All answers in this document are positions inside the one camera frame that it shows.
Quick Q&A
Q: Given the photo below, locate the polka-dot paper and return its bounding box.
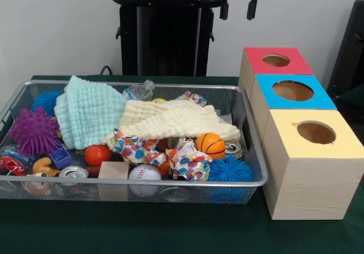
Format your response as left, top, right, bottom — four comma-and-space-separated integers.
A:
166, 139, 213, 182
176, 91, 208, 107
113, 128, 167, 165

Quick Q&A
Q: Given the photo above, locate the wooden three-hole sorting box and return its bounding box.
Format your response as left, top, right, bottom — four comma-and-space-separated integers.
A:
238, 47, 364, 220

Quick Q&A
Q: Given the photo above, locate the silver mesh bin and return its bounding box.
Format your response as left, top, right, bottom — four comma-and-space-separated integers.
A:
0, 80, 270, 205

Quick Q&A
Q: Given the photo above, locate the cream cloth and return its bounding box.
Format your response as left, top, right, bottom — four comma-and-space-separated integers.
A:
100, 99, 241, 152

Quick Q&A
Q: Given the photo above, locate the orange toy basketball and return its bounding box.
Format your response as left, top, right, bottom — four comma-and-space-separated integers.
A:
195, 133, 226, 160

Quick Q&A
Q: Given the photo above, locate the blue fuzzy ball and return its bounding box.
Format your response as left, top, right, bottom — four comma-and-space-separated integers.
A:
207, 154, 254, 203

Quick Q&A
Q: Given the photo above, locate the mint green cloth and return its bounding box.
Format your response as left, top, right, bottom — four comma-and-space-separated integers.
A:
53, 75, 127, 150

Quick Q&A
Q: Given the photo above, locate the white toy baseball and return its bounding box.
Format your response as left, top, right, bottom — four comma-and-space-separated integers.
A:
128, 164, 162, 197

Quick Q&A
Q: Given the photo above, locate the orange-red ball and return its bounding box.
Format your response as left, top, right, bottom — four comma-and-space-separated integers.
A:
84, 144, 113, 167

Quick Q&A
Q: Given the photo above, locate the plain wooden block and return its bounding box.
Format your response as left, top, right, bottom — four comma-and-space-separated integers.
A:
98, 161, 130, 201

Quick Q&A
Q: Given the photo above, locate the purple spiky ball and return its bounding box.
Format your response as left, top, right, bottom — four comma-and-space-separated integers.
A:
8, 107, 60, 158

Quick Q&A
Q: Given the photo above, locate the dark green tablecloth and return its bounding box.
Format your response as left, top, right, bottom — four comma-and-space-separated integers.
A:
0, 75, 364, 254

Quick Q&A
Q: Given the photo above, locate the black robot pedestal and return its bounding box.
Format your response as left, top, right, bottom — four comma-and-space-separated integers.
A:
110, 0, 228, 77

